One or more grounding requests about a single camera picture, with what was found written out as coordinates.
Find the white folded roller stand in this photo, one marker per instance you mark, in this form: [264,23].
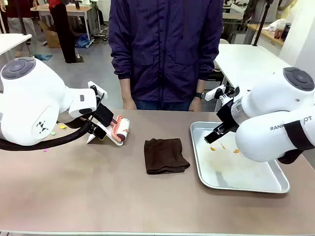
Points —
[91,140]

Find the dark bottle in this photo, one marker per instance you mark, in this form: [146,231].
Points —
[286,30]

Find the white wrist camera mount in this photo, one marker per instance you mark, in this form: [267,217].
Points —
[94,86]
[211,94]

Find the bystander in grey trousers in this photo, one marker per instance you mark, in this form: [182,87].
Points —
[21,24]

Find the black wristwatch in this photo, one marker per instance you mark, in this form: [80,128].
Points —
[199,95]

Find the person right forearm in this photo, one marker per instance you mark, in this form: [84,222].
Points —
[125,88]

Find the blue plastic bag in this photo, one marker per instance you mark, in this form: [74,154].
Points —
[82,41]

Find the wooden top desk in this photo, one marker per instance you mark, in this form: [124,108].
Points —
[73,9]

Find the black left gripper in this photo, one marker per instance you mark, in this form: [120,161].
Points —
[104,114]

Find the person left forearm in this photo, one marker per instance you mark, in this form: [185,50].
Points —
[201,86]

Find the wooden workbench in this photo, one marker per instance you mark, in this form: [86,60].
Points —
[268,34]

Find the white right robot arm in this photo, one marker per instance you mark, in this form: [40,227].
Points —
[265,108]

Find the person in purple jacket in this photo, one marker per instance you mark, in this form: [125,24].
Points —
[165,49]

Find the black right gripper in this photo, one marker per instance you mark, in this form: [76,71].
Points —
[227,115]

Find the blue jeans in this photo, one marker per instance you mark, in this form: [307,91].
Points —
[169,105]

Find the pink lint roller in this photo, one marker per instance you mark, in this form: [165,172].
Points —
[121,127]

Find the black tripod pole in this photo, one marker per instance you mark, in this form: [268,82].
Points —
[261,22]

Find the small white table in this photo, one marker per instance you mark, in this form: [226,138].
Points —
[12,40]

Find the person left hand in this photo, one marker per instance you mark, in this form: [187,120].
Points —
[195,104]

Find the bystander in black trousers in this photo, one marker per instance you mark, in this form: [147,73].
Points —
[62,29]

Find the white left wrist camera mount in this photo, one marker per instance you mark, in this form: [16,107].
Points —
[94,86]

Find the black stand pole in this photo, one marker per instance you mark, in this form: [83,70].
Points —
[22,17]

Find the white plastic bag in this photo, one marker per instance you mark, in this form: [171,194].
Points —
[275,24]

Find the brown cardboard box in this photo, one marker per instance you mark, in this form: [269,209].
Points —
[53,37]

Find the silver metal tray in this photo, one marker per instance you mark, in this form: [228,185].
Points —
[221,172]

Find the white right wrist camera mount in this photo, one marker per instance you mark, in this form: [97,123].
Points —
[211,94]

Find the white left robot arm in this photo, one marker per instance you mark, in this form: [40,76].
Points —
[29,98]

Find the blue floor mat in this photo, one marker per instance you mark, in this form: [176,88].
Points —
[43,57]

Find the red jar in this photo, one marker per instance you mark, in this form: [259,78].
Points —
[277,34]

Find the yellow paper scrap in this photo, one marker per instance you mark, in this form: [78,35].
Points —
[62,127]

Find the large white table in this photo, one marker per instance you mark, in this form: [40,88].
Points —
[246,64]

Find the person right hand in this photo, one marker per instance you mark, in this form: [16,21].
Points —
[129,103]

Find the dark brown cloth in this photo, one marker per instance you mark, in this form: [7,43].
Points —
[165,155]

